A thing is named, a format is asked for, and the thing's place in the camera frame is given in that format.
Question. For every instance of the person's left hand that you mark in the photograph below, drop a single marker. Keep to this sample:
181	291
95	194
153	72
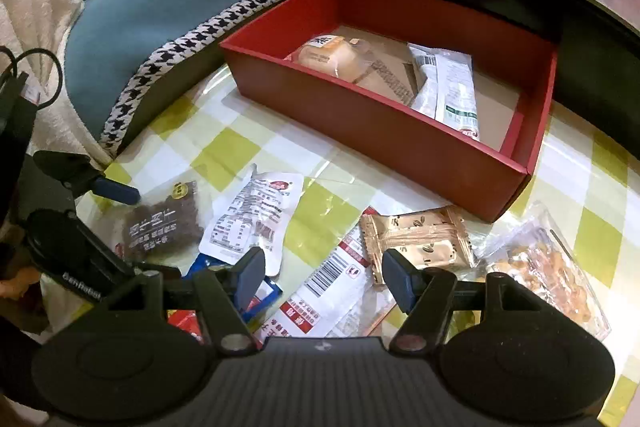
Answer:
15	284

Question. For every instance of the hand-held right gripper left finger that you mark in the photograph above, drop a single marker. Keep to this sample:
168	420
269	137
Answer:
251	279

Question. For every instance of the houndstooth trimmed teal cushion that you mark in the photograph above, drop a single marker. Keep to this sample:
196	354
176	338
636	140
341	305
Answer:
150	7

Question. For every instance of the green white checkered tablecloth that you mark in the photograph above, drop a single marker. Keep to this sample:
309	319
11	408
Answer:
240	157

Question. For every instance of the red cardboard box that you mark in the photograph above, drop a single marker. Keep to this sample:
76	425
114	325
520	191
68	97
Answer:
375	127

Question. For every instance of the blue sausage packet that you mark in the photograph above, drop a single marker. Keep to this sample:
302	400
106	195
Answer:
266	298

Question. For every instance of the white red-label snack packet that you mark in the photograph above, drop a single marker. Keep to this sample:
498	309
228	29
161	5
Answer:
250	217

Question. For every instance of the dark brown snack packet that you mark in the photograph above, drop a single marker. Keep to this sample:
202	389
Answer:
160	227

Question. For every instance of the white towel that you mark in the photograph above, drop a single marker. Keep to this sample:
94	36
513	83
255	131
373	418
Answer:
35	7

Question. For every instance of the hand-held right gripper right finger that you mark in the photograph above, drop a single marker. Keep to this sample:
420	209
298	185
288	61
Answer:
398	279

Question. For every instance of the white red striped-label packet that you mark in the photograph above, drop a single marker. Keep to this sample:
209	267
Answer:
325	282

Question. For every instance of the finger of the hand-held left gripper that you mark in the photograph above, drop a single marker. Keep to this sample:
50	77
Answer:
117	191
75	252

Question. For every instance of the white green-label snack packet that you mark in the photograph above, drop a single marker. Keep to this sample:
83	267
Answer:
450	92

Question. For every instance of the clear orange snack packet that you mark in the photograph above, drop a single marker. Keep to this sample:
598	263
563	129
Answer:
545	267

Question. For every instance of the small red snack packet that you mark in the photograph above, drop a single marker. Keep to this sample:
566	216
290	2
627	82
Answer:
185	324

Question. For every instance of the bread bun packet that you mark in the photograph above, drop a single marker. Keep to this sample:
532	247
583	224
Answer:
325	54

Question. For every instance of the gold biscuit packet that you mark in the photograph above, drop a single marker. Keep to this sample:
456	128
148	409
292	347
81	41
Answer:
425	232

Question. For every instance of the brown printed snack packet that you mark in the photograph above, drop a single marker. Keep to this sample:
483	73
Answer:
395	82

